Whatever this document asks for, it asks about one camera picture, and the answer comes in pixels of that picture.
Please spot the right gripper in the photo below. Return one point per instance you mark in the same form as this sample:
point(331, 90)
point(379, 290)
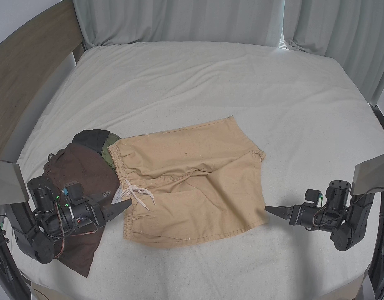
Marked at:
point(306, 217)

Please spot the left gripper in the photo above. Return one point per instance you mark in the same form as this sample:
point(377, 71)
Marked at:
point(85, 216)

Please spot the tan shorts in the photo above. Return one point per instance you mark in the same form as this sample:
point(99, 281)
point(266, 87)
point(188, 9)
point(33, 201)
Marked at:
point(192, 180)

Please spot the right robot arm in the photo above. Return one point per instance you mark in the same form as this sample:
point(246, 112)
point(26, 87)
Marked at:
point(338, 195)

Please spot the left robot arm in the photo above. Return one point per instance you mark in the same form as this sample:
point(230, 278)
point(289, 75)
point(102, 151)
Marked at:
point(42, 195)

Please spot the bed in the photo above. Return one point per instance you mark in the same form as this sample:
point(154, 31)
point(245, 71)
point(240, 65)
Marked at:
point(210, 89)

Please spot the white garment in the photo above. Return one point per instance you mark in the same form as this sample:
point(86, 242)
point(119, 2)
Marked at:
point(117, 195)

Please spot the brown garment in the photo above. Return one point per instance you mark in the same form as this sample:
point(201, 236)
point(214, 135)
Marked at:
point(82, 167)

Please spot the olive green garment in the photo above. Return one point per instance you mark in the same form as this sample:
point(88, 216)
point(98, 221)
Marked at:
point(107, 148)

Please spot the black garment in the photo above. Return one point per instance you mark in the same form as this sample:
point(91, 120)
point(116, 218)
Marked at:
point(89, 139)

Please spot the window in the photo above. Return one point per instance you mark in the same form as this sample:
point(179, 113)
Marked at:
point(283, 45)

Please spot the pale green curtain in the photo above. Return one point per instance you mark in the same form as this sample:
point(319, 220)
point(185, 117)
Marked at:
point(335, 17)
point(179, 11)

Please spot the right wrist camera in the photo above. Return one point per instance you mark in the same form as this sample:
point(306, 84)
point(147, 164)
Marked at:
point(313, 196)

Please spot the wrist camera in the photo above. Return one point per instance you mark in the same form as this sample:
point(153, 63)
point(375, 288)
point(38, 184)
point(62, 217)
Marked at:
point(313, 196)
point(74, 192)

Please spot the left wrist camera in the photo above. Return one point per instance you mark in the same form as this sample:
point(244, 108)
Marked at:
point(74, 192)

